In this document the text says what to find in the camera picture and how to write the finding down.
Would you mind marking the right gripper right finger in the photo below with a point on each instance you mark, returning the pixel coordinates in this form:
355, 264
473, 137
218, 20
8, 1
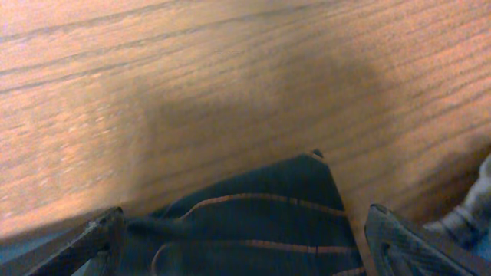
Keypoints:
400, 247

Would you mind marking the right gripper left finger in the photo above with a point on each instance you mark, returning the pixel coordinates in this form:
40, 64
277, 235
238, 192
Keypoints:
95, 245

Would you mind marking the black orange patterned jersey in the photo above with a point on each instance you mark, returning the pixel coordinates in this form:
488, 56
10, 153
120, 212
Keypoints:
283, 219

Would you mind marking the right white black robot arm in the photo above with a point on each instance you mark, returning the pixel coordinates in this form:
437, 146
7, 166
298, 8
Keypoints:
468, 225

